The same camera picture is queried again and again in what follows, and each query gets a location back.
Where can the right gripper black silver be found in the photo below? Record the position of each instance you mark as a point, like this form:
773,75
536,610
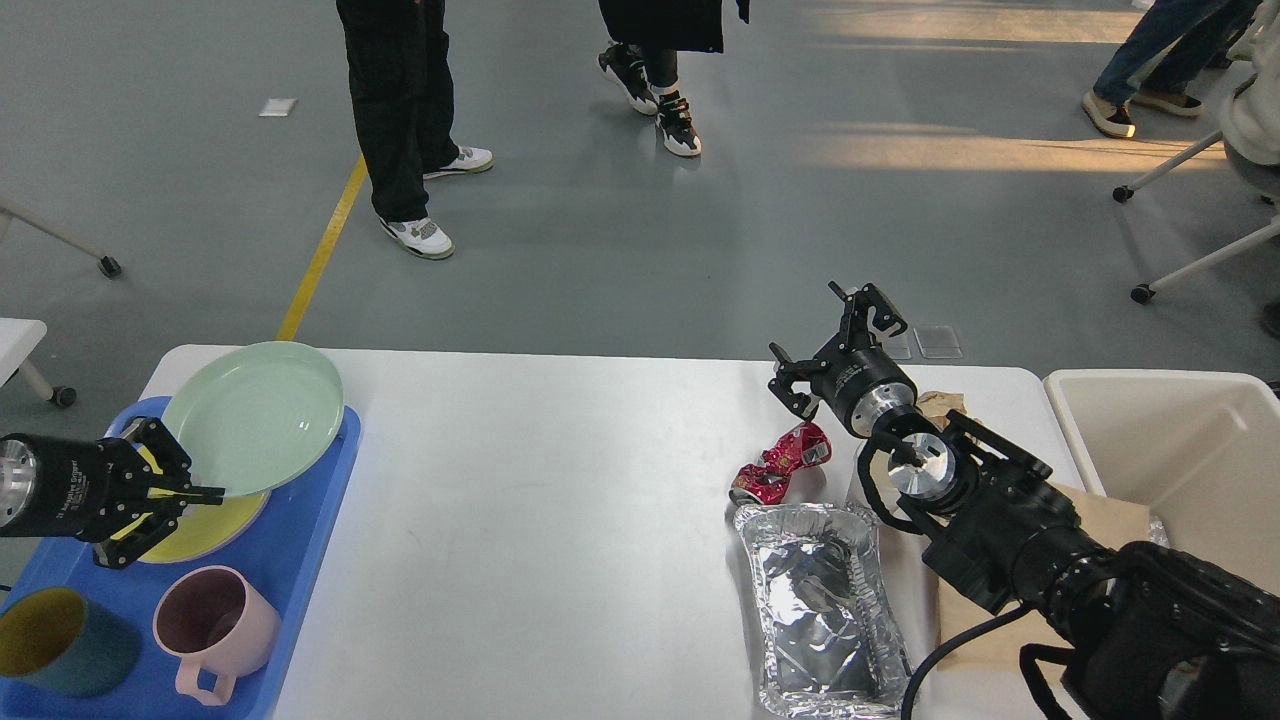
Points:
865,385

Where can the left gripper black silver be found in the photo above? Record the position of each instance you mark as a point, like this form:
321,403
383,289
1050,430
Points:
63,488

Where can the yellow plate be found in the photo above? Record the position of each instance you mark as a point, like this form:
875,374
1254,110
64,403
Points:
203,529

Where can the crushed red can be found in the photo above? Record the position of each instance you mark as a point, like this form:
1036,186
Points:
765,480

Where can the crumpled brown paper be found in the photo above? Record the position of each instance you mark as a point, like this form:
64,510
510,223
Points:
936,405

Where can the green plate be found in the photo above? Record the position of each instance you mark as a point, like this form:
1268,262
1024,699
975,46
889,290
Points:
258,417

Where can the beige plastic bin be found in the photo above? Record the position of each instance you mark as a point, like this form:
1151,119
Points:
1199,449

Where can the pink mug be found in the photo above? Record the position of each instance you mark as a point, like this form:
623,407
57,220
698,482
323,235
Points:
219,627

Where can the teal yellow cup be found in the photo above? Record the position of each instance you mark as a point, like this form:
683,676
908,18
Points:
58,640

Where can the blue plastic tray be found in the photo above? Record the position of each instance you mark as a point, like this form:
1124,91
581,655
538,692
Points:
280,554

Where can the aluminium foil tray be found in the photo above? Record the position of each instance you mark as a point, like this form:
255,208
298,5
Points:
831,646

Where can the person in black coat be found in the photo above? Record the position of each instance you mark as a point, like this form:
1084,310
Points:
646,38

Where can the clear floor plate right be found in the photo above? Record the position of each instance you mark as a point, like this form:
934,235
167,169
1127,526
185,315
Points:
938,341

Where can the person in blue jeans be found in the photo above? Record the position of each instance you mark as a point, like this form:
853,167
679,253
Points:
1170,45

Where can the seated person in white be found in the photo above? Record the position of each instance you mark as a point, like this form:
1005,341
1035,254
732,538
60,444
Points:
1249,120

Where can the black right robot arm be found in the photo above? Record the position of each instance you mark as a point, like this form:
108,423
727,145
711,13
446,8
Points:
1149,632

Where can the person in grey sweater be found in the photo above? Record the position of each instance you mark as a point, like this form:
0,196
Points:
402,95

